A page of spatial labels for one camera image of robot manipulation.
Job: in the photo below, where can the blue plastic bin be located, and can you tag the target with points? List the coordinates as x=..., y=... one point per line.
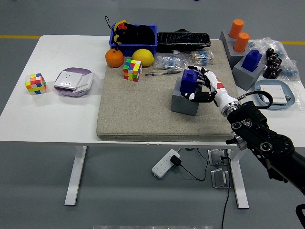
x=133, y=48

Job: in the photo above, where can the clear bag of resistors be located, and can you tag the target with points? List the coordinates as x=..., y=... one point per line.
x=201, y=58
x=169, y=62

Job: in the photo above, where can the orange fruit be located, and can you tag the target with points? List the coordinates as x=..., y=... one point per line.
x=114, y=58

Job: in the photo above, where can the yellow lemon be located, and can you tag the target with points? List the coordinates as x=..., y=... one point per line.
x=143, y=57

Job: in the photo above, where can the grey round-hole seal holder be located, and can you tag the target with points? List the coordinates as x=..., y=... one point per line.
x=232, y=51
x=224, y=35

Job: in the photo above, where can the white wall socket panel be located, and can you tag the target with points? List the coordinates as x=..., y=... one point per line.
x=67, y=80

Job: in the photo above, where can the black plug adapter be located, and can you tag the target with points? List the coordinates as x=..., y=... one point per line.
x=175, y=160

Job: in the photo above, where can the multicolour puzzle cube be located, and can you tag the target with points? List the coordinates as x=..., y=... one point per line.
x=132, y=70
x=35, y=84

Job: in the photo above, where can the orange cylinder seal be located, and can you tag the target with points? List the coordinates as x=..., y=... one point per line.
x=236, y=28
x=241, y=43

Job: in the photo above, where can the purple tray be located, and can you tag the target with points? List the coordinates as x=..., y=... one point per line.
x=75, y=69

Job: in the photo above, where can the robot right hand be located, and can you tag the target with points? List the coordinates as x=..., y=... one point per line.
x=220, y=91

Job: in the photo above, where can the grey-brown mat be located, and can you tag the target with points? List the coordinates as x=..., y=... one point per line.
x=143, y=112

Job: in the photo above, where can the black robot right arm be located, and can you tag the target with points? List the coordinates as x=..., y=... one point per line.
x=257, y=128

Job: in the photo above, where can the dark ballpoint pen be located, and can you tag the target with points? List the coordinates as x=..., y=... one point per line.
x=166, y=72

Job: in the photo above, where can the white table leg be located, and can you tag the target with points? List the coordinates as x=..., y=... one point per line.
x=75, y=176
x=239, y=181

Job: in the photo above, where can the blue seal stamp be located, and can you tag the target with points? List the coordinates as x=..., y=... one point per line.
x=188, y=82
x=251, y=60

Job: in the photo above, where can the white power strip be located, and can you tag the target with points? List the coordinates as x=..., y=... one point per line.
x=164, y=164

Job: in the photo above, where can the light blue tray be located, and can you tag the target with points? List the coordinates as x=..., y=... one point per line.
x=287, y=85

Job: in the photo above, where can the grey square-hole seal holder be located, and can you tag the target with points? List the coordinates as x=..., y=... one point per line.
x=245, y=78
x=183, y=107

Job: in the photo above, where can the metal foot pedal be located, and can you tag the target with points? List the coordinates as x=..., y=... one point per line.
x=219, y=177
x=215, y=157

